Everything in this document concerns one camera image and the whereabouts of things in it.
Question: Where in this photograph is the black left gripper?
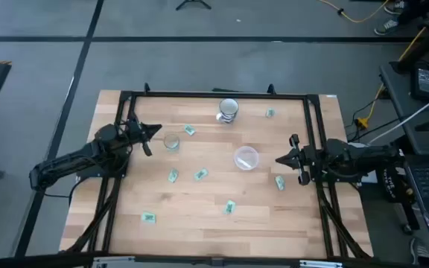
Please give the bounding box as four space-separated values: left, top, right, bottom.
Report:
124 112 163 157

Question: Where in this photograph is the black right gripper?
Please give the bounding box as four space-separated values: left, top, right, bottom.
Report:
275 133 327 186

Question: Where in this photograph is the clear plastic round container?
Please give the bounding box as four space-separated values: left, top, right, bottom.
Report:
233 145 260 171

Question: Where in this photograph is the blue white patterned mug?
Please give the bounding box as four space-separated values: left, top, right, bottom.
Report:
215 98 240 124

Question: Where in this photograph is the black tote bag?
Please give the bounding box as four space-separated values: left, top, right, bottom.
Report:
375 163 415 205

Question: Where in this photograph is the dark grey side table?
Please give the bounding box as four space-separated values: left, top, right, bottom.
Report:
379 60 429 156

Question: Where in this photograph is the black power adapter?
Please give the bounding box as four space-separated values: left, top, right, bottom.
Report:
410 61 429 102

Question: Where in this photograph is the person's shoe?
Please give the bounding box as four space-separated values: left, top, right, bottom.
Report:
383 0 406 16
373 18 401 36

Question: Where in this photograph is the person's leg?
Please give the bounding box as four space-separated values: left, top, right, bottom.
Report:
396 0 429 25

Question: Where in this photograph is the black metal table frame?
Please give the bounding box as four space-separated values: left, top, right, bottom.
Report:
60 82 374 268

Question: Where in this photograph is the yellow extension cable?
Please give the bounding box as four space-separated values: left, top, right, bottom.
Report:
355 0 429 130

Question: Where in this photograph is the black power cable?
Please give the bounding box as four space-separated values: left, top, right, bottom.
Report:
343 95 401 143

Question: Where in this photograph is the silver metal bracket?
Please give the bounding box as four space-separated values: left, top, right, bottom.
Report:
92 255 136 268
298 259 344 268

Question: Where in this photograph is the white cable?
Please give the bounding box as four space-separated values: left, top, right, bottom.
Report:
366 86 429 146

